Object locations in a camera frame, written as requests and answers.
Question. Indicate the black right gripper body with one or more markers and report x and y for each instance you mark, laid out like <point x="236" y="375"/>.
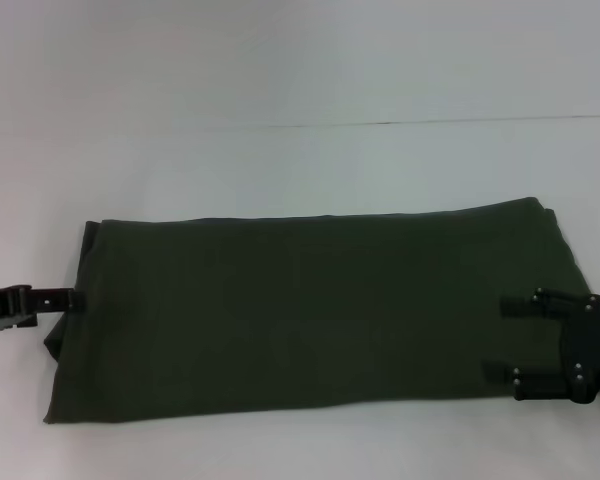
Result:
<point x="592" y="350"/>

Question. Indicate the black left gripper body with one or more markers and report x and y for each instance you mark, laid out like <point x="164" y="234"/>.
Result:
<point x="2" y="307"/>

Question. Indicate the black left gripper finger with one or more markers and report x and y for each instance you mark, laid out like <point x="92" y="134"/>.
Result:
<point x="55" y="299"/>

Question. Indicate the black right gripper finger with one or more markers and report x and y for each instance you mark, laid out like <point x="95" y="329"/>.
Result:
<point x="535" y="304"/>
<point x="525" y="382"/>

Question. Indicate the dark green printed t-shirt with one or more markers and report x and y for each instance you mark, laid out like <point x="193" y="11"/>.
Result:
<point x="300" y="310"/>

